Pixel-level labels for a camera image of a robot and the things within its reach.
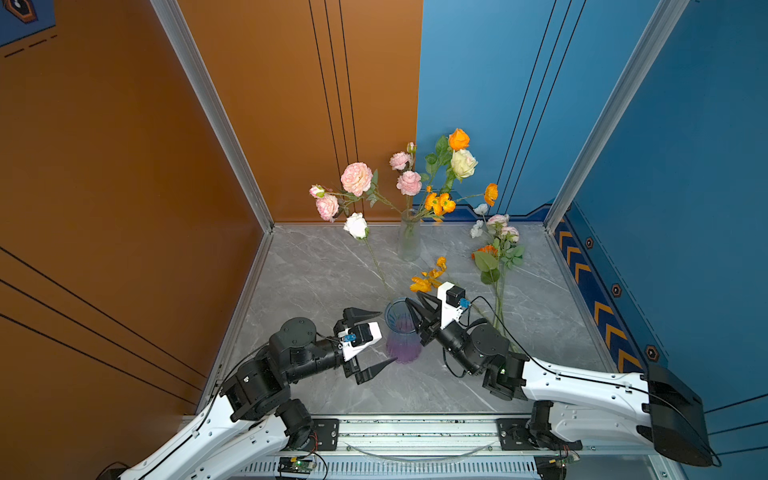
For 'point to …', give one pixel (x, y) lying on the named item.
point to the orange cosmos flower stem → (429, 280)
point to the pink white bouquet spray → (509, 255)
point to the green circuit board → (294, 465)
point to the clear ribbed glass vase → (409, 236)
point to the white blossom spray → (477, 230)
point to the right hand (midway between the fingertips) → (409, 298)
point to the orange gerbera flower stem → (486, 259)
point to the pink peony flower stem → (409, 181)
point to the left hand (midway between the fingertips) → (385, 330)
